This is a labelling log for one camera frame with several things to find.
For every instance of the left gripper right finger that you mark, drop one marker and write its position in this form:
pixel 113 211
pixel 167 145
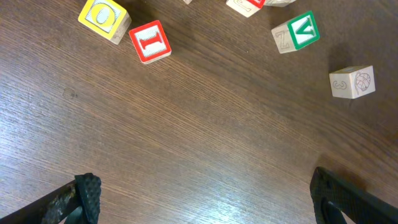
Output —
pixel 333 198

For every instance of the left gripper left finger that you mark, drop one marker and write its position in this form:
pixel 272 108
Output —
pixel 76 202

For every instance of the wooden block blue side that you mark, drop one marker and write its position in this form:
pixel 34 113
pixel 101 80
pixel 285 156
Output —
pixel 352 82

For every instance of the green V block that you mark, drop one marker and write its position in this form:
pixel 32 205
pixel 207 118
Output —
pixel 296 33

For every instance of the red I block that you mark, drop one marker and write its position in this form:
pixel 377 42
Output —
pixel 150 42

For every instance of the yellow block bottom left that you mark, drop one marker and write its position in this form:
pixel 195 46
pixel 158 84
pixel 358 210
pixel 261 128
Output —
pixel 107 18

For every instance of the yellow block by A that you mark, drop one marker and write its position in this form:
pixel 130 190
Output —
pixel 278 3

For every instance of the red A block lower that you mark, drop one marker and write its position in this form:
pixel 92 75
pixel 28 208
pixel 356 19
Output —
pixel 246 7

